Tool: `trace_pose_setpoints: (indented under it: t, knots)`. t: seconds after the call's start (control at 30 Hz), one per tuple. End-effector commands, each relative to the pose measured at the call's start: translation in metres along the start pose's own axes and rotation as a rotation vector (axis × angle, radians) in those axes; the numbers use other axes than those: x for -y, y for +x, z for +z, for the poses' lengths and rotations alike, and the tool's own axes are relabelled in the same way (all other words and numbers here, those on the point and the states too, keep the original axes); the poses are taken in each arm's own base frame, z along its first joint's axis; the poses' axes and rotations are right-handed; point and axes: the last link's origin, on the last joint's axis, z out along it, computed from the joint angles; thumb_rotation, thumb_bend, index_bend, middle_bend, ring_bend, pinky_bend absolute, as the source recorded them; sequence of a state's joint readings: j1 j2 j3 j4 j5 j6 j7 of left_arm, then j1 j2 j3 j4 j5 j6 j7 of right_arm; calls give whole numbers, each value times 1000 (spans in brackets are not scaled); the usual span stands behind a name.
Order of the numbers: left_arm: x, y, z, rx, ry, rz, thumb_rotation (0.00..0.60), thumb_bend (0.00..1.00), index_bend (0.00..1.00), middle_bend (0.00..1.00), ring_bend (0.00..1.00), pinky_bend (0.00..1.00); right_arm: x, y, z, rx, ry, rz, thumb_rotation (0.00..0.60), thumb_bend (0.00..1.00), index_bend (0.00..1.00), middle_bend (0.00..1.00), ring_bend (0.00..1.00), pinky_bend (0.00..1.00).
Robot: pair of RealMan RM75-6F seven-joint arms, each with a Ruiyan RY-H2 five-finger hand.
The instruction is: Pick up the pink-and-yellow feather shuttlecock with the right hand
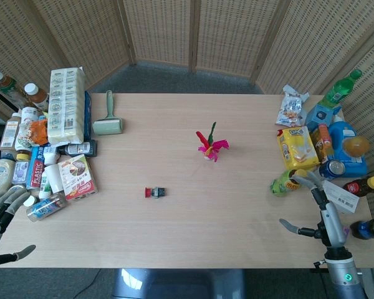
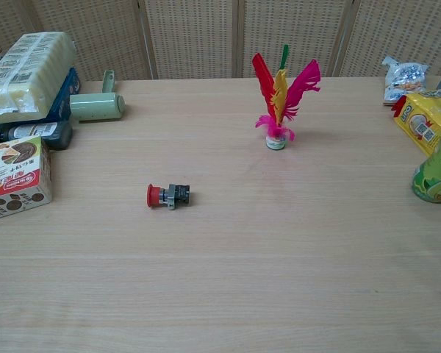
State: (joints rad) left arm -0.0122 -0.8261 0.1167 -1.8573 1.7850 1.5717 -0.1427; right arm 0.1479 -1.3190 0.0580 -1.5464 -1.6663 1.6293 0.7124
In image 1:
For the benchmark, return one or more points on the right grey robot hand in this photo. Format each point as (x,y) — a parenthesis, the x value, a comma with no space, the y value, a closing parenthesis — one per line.
(332,221)

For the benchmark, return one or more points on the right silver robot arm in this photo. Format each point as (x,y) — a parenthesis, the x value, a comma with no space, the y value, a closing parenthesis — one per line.
(344,274)

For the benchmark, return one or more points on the colourful feather shuttlecock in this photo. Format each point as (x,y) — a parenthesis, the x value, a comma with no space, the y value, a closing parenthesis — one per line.
(210,148)

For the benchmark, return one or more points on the small purple item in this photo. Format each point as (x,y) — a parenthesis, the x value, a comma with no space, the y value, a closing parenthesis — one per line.
(346,231)

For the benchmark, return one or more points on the white barcode card box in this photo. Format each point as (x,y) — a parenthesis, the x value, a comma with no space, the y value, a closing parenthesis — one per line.
(343,196)

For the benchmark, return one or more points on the dark cola bottle blue label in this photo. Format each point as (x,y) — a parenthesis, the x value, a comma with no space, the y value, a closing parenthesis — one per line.
(369,229)

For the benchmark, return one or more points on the brown bottle yellow cap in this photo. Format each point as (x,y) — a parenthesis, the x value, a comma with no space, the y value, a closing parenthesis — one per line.
(364,185)

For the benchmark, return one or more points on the blue drink can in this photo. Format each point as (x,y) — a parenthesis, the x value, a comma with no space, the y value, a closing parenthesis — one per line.
(332,169)

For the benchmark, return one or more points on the clear bottle blue label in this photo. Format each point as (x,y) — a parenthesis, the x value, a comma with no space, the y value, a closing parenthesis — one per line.
(46,207)

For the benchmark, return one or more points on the cream mayonnaise bottle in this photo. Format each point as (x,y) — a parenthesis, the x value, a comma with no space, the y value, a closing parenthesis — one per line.
(0,172)

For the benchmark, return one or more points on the green label drink bottle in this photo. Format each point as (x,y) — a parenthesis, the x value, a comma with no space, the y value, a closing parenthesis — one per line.
(283,185)

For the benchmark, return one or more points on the blue detergent bottle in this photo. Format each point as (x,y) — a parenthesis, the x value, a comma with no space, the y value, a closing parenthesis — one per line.
(350,163)

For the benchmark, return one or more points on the white green small bottle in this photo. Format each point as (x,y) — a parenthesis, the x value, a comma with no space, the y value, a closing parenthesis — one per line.
(44,190)

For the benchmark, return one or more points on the small jar purple label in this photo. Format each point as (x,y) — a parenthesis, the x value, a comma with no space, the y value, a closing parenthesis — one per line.
(20,171)

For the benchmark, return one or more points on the blue plastic wrap box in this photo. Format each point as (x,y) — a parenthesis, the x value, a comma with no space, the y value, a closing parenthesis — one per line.
(35,169)

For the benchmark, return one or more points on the orange snack box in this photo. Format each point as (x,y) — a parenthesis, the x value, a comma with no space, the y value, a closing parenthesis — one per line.
(322,143)

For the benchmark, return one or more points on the white paper cup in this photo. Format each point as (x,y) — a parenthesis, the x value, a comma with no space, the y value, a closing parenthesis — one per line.
(53,179)

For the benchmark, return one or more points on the orange juice bottle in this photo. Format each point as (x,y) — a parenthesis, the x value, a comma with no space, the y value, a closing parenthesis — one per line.
(356,146)

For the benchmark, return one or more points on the yellow snack bag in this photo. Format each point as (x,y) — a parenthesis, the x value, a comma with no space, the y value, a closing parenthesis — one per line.
(297,148)

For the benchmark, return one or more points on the red white snack box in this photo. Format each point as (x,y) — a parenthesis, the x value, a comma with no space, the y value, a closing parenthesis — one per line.
(79,179)

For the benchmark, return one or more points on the brown sauce bottle barcode label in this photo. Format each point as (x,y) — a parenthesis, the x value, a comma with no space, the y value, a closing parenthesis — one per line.
(10,132)

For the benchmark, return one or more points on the light blue carton box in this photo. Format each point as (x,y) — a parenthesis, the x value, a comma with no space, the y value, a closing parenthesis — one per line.
(321,116)

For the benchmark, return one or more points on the orange snack bag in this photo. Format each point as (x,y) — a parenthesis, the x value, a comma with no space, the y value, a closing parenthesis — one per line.
(39,132)

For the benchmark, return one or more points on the white drink bottle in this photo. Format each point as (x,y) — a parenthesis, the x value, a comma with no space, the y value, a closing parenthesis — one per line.
(26,116)

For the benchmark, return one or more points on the dark bottle white label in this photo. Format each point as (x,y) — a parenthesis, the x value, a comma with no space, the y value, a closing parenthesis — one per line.
(81,149)

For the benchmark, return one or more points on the silver snack bag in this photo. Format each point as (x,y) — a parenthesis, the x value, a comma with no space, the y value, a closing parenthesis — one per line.
(291,107)

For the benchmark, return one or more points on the green soda bottle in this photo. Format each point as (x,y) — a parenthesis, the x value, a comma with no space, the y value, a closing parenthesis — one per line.
(338,90)

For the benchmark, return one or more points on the tea bottle brown liquid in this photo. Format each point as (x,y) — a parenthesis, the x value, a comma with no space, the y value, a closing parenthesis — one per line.
(37,96)

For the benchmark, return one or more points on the tea bottle green label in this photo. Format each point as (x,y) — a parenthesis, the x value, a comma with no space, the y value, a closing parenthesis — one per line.
(9,88)

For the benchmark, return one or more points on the cream tissue pack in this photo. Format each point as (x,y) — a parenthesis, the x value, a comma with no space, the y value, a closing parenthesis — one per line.
(65,106)

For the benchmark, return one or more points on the dark blue flat package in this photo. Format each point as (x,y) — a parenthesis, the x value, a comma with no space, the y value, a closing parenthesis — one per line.
(88,115)

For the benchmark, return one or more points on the green lint roller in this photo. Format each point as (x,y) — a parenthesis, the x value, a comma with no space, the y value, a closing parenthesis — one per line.
(107,124)

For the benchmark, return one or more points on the red emergency stop button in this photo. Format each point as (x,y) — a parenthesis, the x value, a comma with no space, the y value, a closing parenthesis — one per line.
(157,191)

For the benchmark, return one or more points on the woven bamboo folding screen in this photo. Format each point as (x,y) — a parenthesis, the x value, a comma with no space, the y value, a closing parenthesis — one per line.
(162,31)

